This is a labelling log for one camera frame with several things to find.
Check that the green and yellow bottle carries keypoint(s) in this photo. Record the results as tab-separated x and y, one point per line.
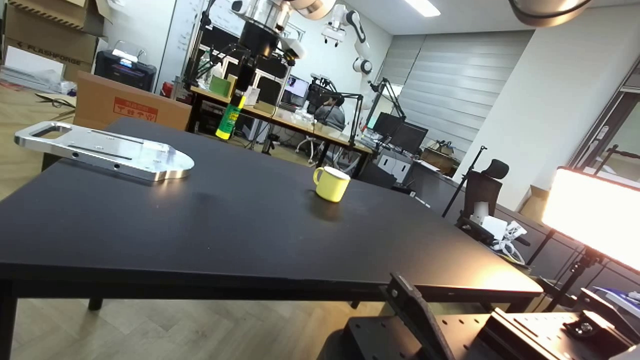
229	118

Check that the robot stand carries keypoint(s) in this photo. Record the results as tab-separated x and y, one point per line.
500	337

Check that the person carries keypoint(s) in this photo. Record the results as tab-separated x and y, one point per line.
332	116

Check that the lit monitor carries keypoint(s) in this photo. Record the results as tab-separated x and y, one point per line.
296	90

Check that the brown cardboard box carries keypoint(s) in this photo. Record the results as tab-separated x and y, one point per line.
102	102

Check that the stack of cardboard boxes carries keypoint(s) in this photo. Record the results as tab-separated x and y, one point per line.
50	35

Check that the long wooden table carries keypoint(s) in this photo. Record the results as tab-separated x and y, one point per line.
295	126

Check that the ceiling light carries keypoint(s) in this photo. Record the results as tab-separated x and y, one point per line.
423	7

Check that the silver metal plate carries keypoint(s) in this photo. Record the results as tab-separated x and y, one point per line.
125	154

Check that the green container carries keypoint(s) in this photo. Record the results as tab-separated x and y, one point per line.
219	86

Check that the window blinds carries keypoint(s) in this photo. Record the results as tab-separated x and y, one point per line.
460	85

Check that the row of black monitors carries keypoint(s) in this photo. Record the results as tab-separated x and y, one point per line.
405	136

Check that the yellow cup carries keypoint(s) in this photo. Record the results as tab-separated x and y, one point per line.
332	186

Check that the black 3d printer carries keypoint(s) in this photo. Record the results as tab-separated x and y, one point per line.
125	72

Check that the light panel on stand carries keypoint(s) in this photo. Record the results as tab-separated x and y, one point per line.
595	215

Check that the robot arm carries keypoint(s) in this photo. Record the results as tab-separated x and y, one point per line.
267	12

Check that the black office chair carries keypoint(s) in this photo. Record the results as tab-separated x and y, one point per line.
482	192

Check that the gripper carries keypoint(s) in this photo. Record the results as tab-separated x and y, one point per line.
259	41

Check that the white wall-mounted robot arm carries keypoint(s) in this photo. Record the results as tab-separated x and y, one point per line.
356	30

